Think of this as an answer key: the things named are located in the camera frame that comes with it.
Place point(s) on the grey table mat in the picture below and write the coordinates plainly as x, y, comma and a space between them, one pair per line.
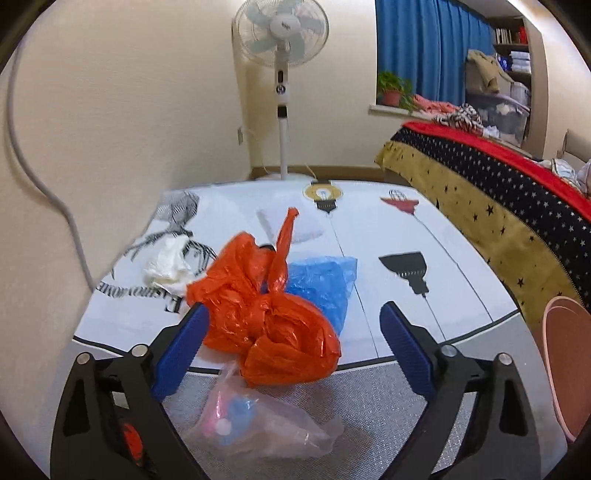
378, 415

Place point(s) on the pink plastic bin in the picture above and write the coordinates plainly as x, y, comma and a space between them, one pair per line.
561, 369

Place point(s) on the row of books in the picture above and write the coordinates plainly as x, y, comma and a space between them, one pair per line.
505, 36

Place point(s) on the large clear storage box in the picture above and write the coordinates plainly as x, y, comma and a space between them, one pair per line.
503, 115

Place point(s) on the star printed bed blanket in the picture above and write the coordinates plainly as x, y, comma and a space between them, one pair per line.
508, 184

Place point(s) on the window sill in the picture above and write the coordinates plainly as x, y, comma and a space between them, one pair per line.
388, 110

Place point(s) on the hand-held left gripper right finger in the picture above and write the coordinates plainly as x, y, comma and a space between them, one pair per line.
408, 353

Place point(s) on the blue plastic bag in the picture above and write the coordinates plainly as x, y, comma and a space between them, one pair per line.
323, 281

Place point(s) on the black white striped cloth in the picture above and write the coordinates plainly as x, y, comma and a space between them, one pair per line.
461, 117

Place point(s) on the white standing fan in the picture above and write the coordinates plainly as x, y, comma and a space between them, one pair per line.
282, 87

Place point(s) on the khaki jacket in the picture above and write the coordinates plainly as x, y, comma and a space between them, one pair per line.
487, 69

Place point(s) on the white printed table cloth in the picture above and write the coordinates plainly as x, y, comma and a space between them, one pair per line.
369, 221

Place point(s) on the pink cloth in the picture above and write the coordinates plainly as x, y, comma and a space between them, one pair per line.
431, 105

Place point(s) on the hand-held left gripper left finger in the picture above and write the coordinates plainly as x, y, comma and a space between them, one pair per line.
178, 355

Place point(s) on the wooden bookshelf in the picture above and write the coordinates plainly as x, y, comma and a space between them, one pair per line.
535, 92

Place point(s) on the orange plastic bag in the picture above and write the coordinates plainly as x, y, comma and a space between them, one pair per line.
277, 332

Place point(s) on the white crumpled tissue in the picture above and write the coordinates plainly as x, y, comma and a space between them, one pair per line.
168, 263

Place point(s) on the white pillow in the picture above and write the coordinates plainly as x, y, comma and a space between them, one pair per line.
586, 177

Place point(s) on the clear plastic bag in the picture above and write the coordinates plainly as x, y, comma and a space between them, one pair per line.
277, 424

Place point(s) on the stack of white towels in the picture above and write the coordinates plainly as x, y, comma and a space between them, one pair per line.
515, 61

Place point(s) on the potted green plant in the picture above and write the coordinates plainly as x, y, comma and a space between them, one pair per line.
392, 97

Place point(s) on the blue curtain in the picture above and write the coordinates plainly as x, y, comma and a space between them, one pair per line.
429, 50

